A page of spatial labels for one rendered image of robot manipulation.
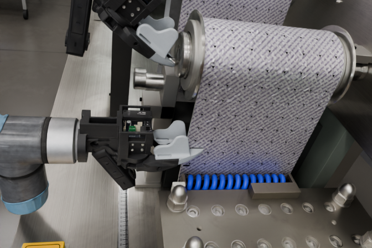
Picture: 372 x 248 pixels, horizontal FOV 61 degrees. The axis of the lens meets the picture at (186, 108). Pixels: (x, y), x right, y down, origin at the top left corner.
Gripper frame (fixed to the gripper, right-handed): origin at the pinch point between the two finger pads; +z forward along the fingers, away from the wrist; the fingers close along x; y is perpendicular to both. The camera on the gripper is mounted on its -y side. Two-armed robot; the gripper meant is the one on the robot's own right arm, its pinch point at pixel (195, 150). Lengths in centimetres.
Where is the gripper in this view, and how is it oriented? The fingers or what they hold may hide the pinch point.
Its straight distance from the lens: 57.9
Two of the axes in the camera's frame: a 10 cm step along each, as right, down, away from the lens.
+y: 1.6, -7.9, -5.9
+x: -1.5, -6.1, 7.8
